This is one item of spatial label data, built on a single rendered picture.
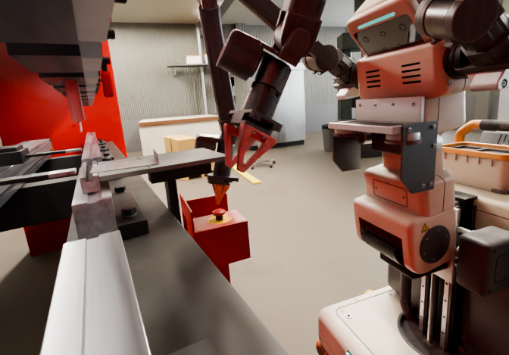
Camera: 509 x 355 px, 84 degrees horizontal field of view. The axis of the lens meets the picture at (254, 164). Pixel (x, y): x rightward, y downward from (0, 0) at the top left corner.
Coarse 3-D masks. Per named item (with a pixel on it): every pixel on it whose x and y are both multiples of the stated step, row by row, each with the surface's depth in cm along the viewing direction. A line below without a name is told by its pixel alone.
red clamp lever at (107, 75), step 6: (102, 60) 70; (108, 60) 71; (102, 66) 70; (102, 72) 70; (108, 72) 71; (102, 78) 71; (108, 78) 71; (102, 84) 71; (108, 84) 71; (108, 90) 72; (108, 96) 72
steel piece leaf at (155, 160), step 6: (156, 156) 62; (120, 162) 64; (126, 162) 64; (132, 162) 63; (138, 162) 63; (144, 162) 62; (150, 162) 62; (156, 162) 61; (108, 168) 58; (114, 168) 58; (120, 168) 57; (126, 168) 58
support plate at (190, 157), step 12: (144, 156) 72; (168, 156) 69; (180, 156) 68; (192, 156) 67; (204, 156) 66; (216, 156) 65; (132, 168) 58; (144, 168) 57; (156, 168) 57; (168, 168) 58
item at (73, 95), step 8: (64, 80) 51; (72, 80) 51; (72, 88) 52; (72, 96) 52; (80, 96) 58; (72, 104) 52; (80, 104) 53; (72, 112) 52; (80, 112) 53; (72, 120) 52; (80, 120) 53; (80, 128) 54
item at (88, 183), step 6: (84, 162) 69; (84, 168) 61; (90, 168) 66; (84, 174) 55; (90, 174) 59; (84, 180) 52; (90, 180) 54; (96, 180) 53; (84, 186) 53; (90, 186) 53; (96, 186) 54; (84, 192) 53
